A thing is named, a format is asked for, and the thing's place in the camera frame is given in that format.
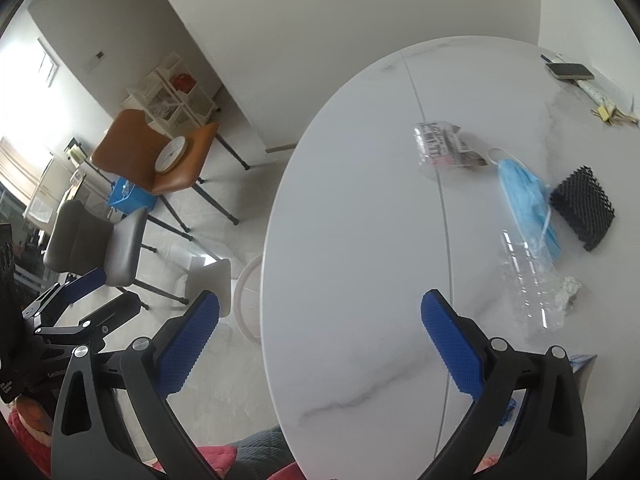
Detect white tissue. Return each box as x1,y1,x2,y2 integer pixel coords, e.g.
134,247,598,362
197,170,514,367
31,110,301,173
555,276,582,311

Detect clear plastic bottle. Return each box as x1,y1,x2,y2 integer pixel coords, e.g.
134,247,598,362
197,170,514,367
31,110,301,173
500,230,568,335

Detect blue face mask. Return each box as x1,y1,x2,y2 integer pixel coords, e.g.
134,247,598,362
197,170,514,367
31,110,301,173
487,148,561,261

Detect printed plastic wrapper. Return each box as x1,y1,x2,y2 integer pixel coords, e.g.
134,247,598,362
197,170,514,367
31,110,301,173
413,122,488,176

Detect white plastic trash bin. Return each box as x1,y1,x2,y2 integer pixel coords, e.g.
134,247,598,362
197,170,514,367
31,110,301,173
232,255,262,347

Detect grey upholstered chair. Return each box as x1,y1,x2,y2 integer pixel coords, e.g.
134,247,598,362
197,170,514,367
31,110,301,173
43,200,189,306

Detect blue plastic basket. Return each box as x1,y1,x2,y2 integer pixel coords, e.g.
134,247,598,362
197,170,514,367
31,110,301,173
107,177,157,214

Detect orange leather chair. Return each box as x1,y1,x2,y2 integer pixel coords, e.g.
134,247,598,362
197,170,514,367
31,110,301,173
91,110,241,226

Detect white storage trolley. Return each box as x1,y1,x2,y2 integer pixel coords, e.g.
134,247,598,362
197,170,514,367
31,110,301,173
120,52,221,138

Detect black spiky foam pad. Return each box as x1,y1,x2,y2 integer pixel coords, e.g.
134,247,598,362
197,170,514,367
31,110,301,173
550,166,615,252

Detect yellow binder clips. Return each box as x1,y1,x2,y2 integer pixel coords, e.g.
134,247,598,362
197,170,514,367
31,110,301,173
591,105,639,127

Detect smartphone on table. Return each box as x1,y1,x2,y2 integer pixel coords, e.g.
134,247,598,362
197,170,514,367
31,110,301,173
546,62,594,81

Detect round white wall clock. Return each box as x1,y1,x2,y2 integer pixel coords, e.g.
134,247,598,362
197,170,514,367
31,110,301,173
154,136,188,174

